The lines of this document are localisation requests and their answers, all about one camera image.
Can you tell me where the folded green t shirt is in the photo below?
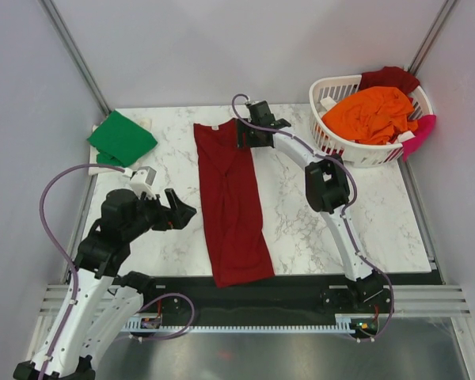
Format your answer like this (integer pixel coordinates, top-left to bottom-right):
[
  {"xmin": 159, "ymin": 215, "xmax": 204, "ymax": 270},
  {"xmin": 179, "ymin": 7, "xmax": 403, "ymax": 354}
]
[{"xmin": 88, "ymin": 111, "xmax": 158, "ymax": 167}]

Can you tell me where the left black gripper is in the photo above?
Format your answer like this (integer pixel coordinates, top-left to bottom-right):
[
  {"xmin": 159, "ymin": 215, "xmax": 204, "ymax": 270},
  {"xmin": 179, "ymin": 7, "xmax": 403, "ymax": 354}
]
[{"xmin": 124, "ymin": 188, "xmax": 196, "ymax": 240}]

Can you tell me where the left aluminium frame post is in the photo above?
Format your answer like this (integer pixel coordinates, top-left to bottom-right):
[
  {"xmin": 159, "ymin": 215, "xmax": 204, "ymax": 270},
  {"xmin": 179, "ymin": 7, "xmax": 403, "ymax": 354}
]
[{"xmin": 39, "ymin": 0, "xmax": 112, "ymax": 115}]

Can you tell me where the white slotted cable duct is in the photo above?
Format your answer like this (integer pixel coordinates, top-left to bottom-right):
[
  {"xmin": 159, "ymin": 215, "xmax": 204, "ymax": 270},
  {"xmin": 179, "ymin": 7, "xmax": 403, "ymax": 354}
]
[{"xmin": 121, "ymin": 314, "xmax": 380, "ymax": 335}]

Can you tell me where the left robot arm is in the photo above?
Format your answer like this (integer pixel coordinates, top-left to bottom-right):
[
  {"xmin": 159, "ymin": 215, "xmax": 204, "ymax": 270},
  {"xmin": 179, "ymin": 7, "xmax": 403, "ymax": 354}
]
[{"xmin": 13, "ymin": 188, "xmax": 196, "ymax": 379}]

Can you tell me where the pink garment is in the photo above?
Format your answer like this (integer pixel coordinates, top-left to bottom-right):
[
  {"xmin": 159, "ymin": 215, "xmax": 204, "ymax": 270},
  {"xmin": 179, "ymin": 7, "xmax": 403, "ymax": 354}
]
[{"xmin": 401, "ymin": 115, "xmax": 437, "ymax": 162}]

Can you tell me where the right aluminium frame post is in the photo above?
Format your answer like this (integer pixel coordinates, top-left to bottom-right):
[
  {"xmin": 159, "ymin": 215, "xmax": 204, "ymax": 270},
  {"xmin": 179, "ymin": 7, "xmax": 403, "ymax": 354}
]
[{"xmin": 408, "ymin": 0, "xmax": 460, "ymax": 75}]

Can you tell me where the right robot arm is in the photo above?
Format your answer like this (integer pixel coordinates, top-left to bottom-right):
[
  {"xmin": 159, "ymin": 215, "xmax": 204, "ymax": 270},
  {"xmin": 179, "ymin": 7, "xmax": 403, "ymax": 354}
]
[{"xmin": 231, "ymin": 93, "xmax": 395, "ymax": 314}]

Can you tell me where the dark red shirt in basket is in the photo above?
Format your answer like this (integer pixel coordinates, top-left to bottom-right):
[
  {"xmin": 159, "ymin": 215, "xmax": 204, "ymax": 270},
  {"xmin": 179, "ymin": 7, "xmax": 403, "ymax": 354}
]
[{"xmin": 359, "ymin": 66, "xmax": 420, "ymax": 95}]

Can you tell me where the dark red t shirt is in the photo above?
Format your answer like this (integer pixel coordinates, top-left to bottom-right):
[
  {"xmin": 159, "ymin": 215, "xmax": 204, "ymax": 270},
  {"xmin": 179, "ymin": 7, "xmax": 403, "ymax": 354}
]
[{"xmin": 193, "ymin": 119, "xmax": 275, "ymax": 288}]

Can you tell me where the aluminium front rail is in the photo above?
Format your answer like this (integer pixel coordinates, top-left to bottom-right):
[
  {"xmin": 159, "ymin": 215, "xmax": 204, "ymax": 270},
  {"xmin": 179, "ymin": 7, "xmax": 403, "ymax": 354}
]
[{"xmin": 39, "ymin": 285, "xmax": 470, "ymax": 317}]

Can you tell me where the aluminium frame post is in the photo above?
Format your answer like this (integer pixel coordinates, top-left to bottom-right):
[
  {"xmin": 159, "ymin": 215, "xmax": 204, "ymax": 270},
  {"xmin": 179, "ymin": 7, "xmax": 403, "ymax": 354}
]
[
  {"xmin": 39, "ymin": 0, "xmax": 112, "ymax": 115},
  {"xmin": 408, "ymin": 0, "xmax": 460, "ymax": 75}
]

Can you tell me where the orange t shirt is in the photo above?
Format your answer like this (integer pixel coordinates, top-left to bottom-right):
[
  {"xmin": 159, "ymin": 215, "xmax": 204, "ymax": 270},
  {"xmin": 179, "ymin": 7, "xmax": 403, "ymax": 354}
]
[{"xmin": 321, "ymin": 86, "xmax": 417, "ymax": 145}]

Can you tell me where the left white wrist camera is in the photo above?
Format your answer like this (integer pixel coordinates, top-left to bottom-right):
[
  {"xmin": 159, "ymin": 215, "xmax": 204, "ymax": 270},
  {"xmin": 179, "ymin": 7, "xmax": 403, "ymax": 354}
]
[{"xmin": 123, "ymin": 166, "xmax": 157, "ymax": 200}]

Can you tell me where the folded white cloth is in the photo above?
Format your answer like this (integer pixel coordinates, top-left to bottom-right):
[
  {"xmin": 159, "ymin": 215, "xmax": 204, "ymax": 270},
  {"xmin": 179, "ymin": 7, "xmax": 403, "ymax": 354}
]
[{"xmin": 87, "ymin": 116, "xmax": 154, "ymax": 176}]

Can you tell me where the white laundry basket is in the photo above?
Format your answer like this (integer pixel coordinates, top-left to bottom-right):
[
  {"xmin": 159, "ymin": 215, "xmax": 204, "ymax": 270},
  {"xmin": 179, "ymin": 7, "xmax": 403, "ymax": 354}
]
[{"xmin": 310, "ymin": 66, "xmax": 436, "ymax": 167}]

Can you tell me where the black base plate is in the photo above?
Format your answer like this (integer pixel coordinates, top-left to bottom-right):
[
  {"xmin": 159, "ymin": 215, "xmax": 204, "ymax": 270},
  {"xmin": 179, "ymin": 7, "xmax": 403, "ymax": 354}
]
[{"xmin": 110, "ymin": 272, "xmax": 393, "ymax": 328}]

